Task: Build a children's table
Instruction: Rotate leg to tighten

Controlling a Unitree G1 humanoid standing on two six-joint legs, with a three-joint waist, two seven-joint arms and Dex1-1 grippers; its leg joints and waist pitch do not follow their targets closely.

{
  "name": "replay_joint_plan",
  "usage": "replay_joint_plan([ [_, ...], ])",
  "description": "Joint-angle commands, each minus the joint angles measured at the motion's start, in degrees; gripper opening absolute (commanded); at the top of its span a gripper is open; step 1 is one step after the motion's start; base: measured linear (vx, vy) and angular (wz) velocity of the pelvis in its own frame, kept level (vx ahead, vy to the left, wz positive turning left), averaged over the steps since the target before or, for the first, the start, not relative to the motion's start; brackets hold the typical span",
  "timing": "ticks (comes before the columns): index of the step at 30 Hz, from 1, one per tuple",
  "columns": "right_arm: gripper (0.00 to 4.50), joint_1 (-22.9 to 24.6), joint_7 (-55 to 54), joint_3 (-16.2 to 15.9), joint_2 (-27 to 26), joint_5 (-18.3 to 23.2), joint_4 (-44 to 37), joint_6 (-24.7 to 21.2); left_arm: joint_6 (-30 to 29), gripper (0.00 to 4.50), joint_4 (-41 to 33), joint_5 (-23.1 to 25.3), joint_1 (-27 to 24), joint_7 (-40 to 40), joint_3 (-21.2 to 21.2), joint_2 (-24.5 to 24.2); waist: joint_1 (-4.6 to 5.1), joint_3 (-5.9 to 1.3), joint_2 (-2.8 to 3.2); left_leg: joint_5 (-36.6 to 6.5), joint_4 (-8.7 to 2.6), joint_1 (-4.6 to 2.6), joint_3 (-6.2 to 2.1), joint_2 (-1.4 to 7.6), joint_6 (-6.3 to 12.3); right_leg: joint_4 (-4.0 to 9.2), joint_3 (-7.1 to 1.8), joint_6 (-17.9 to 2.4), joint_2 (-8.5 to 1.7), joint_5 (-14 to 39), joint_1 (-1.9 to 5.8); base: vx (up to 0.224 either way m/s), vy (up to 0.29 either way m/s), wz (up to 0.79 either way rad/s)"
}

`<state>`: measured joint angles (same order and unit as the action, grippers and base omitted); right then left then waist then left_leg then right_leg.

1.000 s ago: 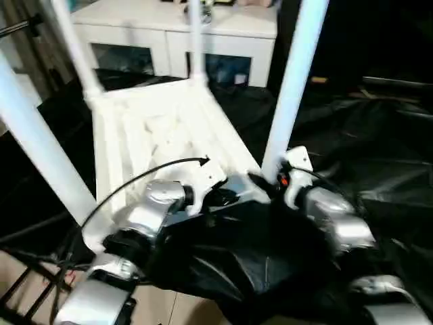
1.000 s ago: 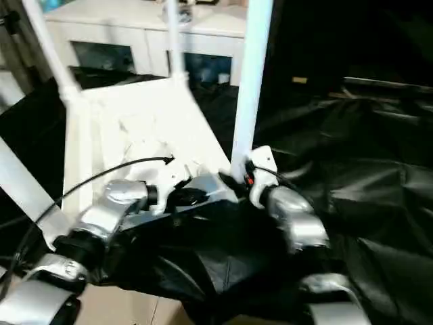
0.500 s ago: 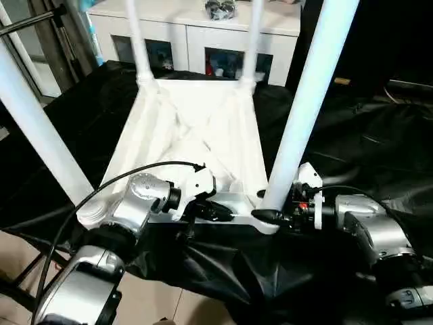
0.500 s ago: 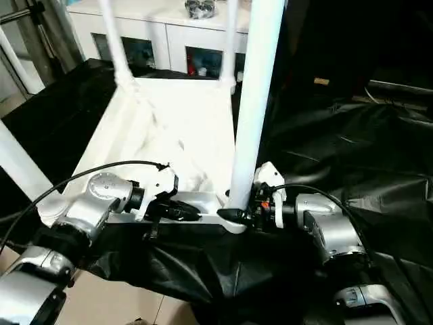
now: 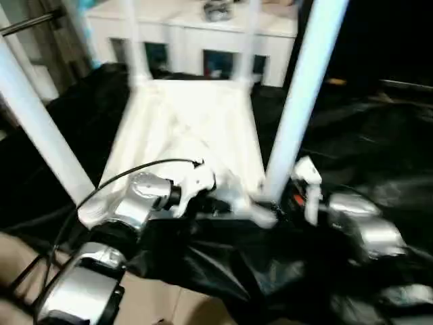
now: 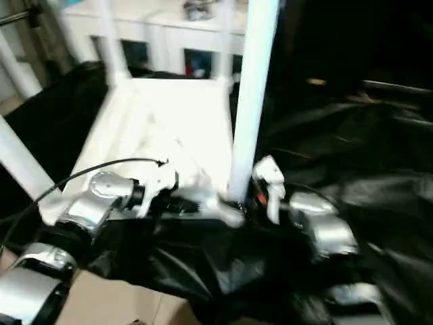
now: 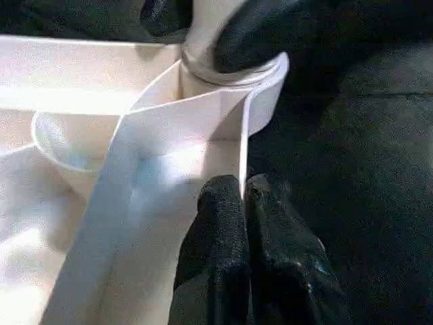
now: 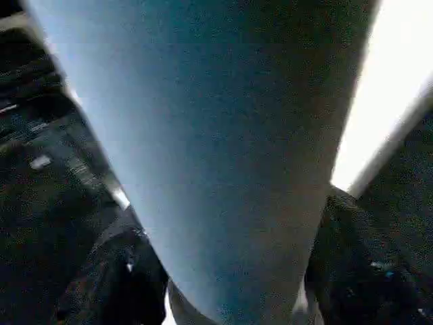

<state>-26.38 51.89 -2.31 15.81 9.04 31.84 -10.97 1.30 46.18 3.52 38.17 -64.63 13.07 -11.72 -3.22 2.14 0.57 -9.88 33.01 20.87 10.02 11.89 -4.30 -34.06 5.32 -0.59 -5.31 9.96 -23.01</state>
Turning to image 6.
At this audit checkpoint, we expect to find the black metal bar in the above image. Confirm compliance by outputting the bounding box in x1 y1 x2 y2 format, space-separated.
361 80 433 95

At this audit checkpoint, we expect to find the black mat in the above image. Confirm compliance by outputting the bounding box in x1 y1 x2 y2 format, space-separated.
0 60 433 325

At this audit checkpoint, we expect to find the white pole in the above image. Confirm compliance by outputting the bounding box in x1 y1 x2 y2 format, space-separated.
0 33 41 98

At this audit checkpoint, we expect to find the white glass-door cabinet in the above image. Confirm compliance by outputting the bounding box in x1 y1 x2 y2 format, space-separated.
64 0 251 81

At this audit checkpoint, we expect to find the black tripod pole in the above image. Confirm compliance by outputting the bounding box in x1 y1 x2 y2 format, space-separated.
0 9 41 26

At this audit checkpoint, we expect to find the black backdrop cloth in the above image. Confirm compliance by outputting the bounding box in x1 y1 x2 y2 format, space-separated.
270 0 433 95

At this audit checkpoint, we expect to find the black left wrist camera cable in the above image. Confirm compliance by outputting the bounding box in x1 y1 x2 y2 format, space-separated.
0 158 170 244

